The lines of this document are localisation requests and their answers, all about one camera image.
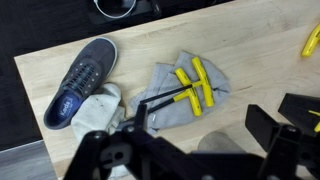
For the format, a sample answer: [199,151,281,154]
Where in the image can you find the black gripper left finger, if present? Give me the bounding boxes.
[63,103,201,180]

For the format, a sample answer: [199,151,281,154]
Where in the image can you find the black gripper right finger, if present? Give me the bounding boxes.
[245,104,320,180]

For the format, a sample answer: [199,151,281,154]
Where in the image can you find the black wrench stand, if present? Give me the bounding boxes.
[278,93,320,138]

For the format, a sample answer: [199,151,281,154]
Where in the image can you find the white cloth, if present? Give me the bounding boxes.
[70,82,127,144]

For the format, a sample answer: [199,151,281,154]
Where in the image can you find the grey sneaker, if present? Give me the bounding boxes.
[43,36,119,131]

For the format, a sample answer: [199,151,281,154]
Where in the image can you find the grey cloth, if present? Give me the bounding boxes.
[129,50,232,135]

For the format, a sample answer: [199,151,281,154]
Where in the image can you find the long yellow T-handle wrench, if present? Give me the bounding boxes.
[301,23,320,58]

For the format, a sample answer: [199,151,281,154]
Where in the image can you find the white cable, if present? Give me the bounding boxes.
[93,0,138,20]

